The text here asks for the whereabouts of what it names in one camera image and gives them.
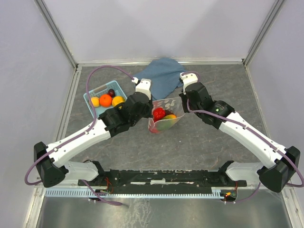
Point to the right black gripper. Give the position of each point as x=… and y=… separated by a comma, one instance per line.
x=184, y=97

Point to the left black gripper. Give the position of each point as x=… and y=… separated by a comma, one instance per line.
x=150, y=106

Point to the red bell pepper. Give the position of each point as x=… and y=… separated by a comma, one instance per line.
x=158, y=114

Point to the orange tangerine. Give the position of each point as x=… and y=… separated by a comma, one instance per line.
x=117, y=100

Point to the clear zip top bag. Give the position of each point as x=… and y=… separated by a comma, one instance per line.
x=172, y=104

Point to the small dark plum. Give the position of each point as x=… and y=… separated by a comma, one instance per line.
x=111, y=93

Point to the orange persimmon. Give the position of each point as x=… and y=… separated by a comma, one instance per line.
x=105, y=100

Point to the green orange mango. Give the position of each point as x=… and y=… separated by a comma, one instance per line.
x=166, y=123

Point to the small yellow orange fruit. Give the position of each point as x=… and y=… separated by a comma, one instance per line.
x=95, y=102

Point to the bright red apple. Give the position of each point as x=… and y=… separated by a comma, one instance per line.
x=153, y=130

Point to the dark red apple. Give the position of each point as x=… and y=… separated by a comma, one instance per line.
x=168, y=112

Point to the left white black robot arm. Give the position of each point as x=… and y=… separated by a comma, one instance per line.
x=53, y=161

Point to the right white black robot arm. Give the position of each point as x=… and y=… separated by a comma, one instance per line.
x=277, y=164

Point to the blue folded cloth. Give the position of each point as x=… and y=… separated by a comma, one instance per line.
x=165, y=76

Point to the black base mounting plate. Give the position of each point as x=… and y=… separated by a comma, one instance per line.
x=164, y=182

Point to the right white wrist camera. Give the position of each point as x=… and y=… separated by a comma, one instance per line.
x=188, y=78

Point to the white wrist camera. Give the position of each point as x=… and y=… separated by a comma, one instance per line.
x=188, y=78
x=143, y=86

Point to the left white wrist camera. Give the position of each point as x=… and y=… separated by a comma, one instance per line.
x=143, y=86

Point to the aluminium frame profiles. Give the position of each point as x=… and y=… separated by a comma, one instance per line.
x=59, y=35

